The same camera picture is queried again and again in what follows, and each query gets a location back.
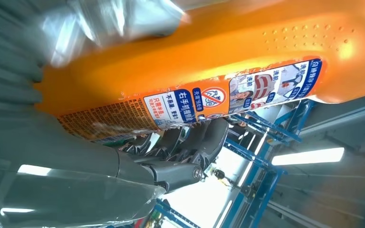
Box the ceiling light strip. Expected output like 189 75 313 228
270 147 346 167

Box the blue metal rack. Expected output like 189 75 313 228
153 100 316 228

